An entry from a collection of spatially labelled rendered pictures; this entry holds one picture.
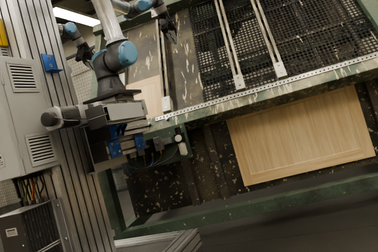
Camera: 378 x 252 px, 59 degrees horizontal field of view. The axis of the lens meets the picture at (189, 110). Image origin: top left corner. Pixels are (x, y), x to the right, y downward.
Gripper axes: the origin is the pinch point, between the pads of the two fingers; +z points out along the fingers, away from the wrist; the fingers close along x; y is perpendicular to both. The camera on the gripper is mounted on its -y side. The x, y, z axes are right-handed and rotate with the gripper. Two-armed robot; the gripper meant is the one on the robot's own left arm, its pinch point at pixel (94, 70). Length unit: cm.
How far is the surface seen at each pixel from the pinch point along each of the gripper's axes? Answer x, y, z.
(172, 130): -46, -22, 53
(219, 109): -79, -12, 53
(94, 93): 21.8, 13.2, 20.3
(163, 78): -38, 19, 30
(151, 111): -27, -4, 43
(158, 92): -32.4, 10.1, 35.7
